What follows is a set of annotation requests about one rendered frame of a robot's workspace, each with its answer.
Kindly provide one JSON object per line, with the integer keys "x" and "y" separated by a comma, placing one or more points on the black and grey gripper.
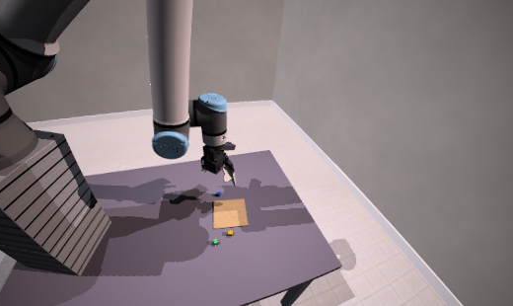
{"x": 219, "y": 159}

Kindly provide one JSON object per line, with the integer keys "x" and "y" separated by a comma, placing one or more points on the peach square mat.
{"x": 230, "y": 213}

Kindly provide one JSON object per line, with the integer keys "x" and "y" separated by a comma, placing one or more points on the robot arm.
{"x": 29, "y": 30}

